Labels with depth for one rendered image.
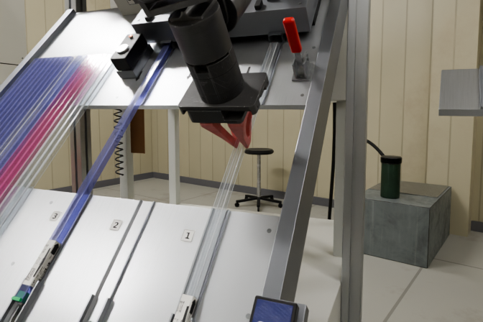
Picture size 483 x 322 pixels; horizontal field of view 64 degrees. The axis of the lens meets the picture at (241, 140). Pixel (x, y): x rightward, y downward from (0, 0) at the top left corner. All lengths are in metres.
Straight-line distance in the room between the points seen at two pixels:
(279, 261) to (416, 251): 2.30
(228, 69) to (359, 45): 0.43
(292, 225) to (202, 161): 4.42
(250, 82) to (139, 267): 0.26
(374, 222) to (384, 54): 1.61
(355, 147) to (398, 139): 2.84
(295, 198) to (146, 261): 0.19
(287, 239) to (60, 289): 0.29
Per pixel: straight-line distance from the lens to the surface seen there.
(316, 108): 0.54
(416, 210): 2.63
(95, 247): 0.55
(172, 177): 1.46
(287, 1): 0.67
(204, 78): 0.44
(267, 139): 4.21
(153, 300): 0.48
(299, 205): 0.45
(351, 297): 0.90
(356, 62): 0.81
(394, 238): 2.72
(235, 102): 0.45
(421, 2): 3.70
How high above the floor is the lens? 0.99
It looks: 5 degrees down
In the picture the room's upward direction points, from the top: straight up
